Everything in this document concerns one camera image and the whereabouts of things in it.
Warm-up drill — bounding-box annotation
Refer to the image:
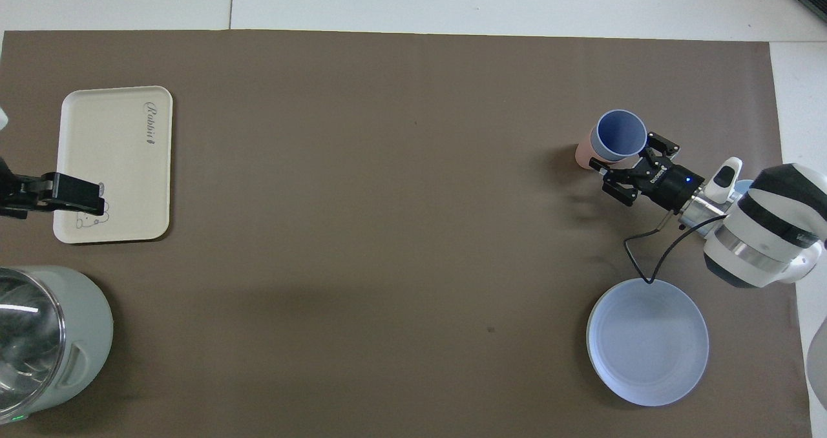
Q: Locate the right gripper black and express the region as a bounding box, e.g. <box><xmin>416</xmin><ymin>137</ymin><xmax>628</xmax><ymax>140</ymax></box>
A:
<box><xmin>589</xmin><ymin>131</ymin><xmax>706</xmax><ymax>214</ymax></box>

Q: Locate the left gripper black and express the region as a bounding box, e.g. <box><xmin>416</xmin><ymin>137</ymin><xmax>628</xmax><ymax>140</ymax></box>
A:
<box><xmin>0</xmin><ymin>157</ymin><xmax>106</xmax><ymax>220</ymax></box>

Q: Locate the blue ribbed cup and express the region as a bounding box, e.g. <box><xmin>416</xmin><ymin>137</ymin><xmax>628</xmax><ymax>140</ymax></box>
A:
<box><xmin>591</xmin><ymin>109</ymin><xmax>647</xmax><ymax>163</ymax></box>

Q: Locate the pink cup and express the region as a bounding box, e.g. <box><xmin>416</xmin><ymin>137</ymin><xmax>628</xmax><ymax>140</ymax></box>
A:
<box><xmin>575</xmin><ymin>134</ymin><xmax>609</xmax><ymax>171</ymax></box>

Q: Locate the cream rabbit print tray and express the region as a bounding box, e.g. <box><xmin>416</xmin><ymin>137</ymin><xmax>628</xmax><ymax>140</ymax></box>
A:
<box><xmin>53</xmin><ymin>86</ymin><xmax>174</xmax><ymax>244</ymax></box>

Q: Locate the pale green steel kettle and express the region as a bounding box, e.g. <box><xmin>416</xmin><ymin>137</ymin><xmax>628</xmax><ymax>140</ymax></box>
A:
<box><xmin>0</xmin><ymin>266</ymin><xmax>114</xmax><ymax>424</ymax></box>

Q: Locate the light blue round plate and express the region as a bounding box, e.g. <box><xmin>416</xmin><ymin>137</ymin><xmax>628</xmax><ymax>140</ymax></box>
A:
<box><xmin>586</xmin><ymin>278</ymin><xmax>709</xmax><ymax>407</ymax></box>

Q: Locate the brown paper table cover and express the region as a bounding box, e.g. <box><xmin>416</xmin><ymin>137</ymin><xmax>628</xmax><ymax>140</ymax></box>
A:
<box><xmin>0</xmin><ymin>30</ymin><xmax>813</xmax><ymax>438</ymax></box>

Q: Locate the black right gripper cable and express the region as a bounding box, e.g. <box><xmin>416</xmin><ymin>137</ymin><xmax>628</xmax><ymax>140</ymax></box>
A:
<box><xmin>623</xmin><ymin>215</ymin><xmax>728</xmax><ymax>286</ymax></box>

